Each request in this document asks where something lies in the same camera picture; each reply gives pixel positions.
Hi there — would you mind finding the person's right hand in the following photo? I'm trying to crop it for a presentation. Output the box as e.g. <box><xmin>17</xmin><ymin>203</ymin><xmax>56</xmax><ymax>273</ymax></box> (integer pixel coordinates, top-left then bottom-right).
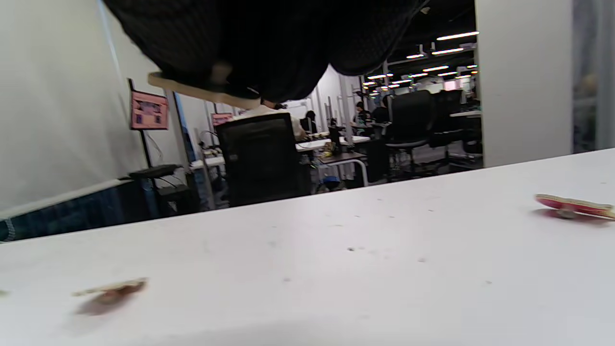
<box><xmin>103</xmin><ymin>0</ymin><xmax>431</xmax><ymax>104</ymax></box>

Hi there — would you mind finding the yellow blue fish puzzle piece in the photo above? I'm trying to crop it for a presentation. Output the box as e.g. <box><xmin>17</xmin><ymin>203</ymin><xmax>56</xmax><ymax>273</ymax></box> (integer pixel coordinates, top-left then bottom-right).
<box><xmin>148</xmin><ymin>65</ymin><xmax>262</xmax><ymax>110</ymax></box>

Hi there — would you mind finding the plain wooden puzzle piece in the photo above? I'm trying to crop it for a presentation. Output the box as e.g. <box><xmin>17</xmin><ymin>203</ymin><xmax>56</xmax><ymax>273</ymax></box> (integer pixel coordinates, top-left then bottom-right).
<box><xmin>72</xmin><ymin>277</ymin><xmax>148</xmax><ymax>306</ymax></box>

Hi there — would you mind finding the pink wooden puzzle piece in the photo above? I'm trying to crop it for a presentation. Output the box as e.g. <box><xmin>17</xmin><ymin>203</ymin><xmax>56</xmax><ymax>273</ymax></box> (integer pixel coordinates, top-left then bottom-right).
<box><xmin>535</xmin><ymin>193</ymin><xmax>615</xmax><ymax>222</ymax></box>

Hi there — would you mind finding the dark brown side desk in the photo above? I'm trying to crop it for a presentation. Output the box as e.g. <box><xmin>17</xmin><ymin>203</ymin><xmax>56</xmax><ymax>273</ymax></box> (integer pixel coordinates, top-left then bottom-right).
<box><xmin>317</xmin><ymin>152</ymin><xmax>368</xmax><ymax>165</ymax></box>

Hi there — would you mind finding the black swivel office chair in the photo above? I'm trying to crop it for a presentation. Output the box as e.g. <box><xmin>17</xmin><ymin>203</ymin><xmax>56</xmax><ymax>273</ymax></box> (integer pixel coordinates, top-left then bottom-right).
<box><xmin>384</xmin><ymin>90</ymin><xmax>435</xmax><ymax>178</ymax></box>
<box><xmin>430</xmin><ymin>89</ymin><xmax>481</xmax><ymax>169</ymax></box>

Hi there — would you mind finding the black keyboard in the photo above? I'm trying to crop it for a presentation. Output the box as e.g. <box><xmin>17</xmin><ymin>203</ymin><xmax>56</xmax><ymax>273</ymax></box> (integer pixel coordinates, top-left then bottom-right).
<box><xmin>130</xmin><ymin>164</ymin><xmax>183</xmax><ymax>179</ymax></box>

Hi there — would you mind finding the black computer tower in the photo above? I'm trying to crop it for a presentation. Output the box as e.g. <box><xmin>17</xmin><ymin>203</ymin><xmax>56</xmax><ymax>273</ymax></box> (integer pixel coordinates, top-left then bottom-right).
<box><xmin>156</xmin><ymin>185</ymin><xmax>202</xmax><ymax>217</ymax></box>

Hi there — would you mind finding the glass partition panel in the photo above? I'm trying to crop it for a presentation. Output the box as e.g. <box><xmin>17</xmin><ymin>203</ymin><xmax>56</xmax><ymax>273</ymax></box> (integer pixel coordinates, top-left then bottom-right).
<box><xmin>0</xmin><ymin>180</ymin><xmax>159</xmax><ymax>243</ymax></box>

